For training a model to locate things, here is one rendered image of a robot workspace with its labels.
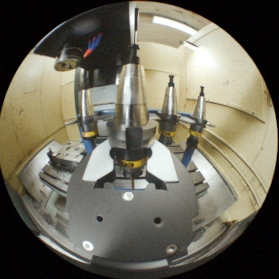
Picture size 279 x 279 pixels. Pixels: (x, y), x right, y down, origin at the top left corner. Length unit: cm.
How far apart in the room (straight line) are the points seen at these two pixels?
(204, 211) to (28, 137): 186
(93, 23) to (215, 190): 109
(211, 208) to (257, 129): 55
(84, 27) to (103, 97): 64
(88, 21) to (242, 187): 110
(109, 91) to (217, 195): 120
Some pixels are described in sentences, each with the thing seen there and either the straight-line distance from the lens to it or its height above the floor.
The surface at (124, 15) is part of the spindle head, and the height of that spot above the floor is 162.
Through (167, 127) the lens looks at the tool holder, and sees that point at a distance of 20.
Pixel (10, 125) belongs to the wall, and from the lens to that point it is 136.
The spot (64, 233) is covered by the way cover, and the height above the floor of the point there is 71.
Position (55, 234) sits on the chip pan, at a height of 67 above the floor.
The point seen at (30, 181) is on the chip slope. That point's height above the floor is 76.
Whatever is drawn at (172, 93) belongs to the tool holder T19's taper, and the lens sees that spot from 21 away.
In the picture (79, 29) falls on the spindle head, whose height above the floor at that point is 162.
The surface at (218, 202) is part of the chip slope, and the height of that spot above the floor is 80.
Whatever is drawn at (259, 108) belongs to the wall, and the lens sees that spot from 68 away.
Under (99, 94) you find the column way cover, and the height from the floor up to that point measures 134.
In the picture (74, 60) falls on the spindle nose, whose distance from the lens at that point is 48.
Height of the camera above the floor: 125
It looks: 28 degrees down
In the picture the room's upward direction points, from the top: 1 degrees clockwise
